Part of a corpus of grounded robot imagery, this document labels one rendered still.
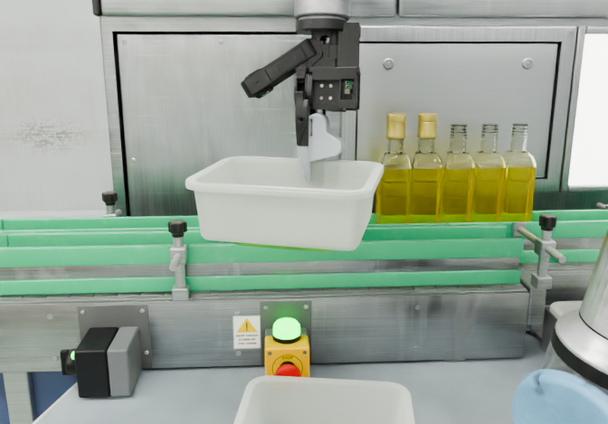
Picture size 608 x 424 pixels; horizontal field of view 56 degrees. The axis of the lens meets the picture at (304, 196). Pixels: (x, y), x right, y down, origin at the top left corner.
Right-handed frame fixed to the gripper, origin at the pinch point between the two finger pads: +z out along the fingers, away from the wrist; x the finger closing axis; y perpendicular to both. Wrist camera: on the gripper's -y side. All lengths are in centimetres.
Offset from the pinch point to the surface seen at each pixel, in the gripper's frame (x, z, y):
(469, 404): 7.3, 35.3, 24.8
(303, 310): 12.1, 24.1, -1.7
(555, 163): 49, 1, 45
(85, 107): 298, -15, -207
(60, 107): 294, -14, -224
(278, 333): 6.5, 26.1, -4.8
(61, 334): 3.7, 28.2, -40.3
